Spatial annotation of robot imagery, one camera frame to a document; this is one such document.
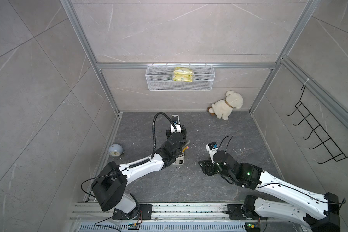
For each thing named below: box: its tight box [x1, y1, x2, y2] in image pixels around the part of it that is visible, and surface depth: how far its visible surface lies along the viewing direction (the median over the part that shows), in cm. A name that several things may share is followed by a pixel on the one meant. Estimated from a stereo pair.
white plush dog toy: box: [207, 90, 244, 121], surface depth 112 cm
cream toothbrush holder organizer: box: [172, 150, 185, 166], surface depth 89 cm
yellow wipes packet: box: [173, 66, 194, 83], surface depth 89 cm
